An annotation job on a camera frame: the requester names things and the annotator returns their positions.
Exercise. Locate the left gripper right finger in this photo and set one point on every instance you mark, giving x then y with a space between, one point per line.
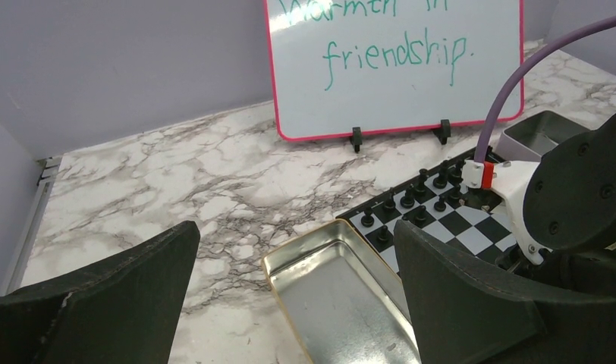
465 310

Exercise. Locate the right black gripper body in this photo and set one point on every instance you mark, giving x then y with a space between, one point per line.
570 208

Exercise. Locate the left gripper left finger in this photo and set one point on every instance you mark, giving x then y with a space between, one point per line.
122 309

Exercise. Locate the gold tin with white pieces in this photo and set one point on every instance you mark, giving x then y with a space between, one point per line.
343 303

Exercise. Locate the empty silver metal tin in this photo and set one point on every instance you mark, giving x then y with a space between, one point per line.
529 139

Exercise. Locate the black and white chessboard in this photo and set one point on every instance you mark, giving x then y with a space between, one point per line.
431 201

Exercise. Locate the black easel foot right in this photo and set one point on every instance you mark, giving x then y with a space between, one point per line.
443 131

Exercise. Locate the black easel foot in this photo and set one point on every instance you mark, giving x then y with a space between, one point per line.
356 139
443 131

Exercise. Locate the black easel foot left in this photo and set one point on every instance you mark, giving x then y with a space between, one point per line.
356 139

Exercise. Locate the aluminium frame rail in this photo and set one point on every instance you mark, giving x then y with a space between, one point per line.
23 248

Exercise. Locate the white board with pink frame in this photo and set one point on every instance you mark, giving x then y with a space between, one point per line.
388 66

